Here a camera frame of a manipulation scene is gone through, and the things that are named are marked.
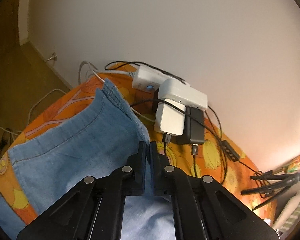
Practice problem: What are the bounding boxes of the light blue denim pants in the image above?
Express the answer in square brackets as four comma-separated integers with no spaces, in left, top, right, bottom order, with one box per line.
[0,79,175,239]

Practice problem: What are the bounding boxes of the orange floral bed sheet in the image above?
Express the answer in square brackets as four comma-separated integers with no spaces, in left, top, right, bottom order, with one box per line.
[0,74,263,224]

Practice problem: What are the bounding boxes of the black power adapter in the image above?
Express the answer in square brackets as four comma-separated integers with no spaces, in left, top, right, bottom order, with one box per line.
[175,106,205,145]

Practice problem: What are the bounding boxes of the white usb charger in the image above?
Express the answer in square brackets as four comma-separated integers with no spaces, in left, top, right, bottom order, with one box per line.
[154,96,186,135]

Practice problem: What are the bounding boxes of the white power strip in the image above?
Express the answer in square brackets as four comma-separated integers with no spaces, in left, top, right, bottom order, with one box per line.
[132,66,208,111]

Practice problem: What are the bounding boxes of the small black tripod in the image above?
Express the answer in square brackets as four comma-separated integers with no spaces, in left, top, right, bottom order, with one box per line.
[241,172,300,211]

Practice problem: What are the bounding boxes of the metal door stopper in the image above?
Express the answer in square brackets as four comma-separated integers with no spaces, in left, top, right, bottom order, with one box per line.
[44,53,58,62]

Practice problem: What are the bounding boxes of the black inline cable switch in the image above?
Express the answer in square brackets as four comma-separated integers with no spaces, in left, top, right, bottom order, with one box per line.
[221,140,240,162]

